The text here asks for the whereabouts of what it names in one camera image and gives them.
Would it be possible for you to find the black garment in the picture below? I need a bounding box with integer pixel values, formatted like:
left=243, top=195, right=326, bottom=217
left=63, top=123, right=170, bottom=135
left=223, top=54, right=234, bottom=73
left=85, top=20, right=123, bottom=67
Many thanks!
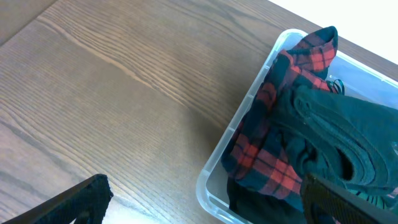
left=227, top=178, right=307, bottom=224

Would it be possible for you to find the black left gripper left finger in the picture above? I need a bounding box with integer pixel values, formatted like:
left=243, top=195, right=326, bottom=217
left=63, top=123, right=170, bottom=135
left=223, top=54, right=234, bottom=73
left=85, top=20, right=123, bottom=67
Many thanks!
left=4, top=174, right=113, bottom=224

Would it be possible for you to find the dark navy garment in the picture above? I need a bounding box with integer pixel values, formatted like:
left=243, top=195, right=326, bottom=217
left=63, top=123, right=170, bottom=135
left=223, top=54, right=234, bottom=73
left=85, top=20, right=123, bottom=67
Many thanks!
left=269, top=86, right=397, bottom=198

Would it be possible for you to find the dark green garment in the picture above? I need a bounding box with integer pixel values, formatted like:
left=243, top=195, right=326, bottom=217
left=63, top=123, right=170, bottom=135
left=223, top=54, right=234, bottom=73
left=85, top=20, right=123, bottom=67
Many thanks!
left=349, top=189, right=397, bottom=215

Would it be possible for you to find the thin black cord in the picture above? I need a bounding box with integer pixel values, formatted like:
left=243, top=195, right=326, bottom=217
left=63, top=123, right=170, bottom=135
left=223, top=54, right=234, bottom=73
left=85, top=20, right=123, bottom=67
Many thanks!
left=326, top=78, right=346, bottom=95

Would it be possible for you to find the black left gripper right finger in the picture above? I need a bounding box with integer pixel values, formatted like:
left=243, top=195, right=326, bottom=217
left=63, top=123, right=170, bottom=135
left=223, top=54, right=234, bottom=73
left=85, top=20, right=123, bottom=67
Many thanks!
left=300, top=174, right=397, bottom=224

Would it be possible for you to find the clear plastic storage bin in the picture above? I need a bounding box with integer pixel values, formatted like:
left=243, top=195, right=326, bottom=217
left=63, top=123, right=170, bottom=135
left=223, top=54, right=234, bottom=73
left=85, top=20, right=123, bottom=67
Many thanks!
left=196, top=29, right=397, bottom=224

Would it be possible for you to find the red navy plaid shirt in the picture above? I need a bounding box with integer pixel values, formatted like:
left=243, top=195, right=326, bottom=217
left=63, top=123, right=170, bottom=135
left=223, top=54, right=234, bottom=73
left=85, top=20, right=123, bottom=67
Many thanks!
left=221, top=26, right=340, bottom=211

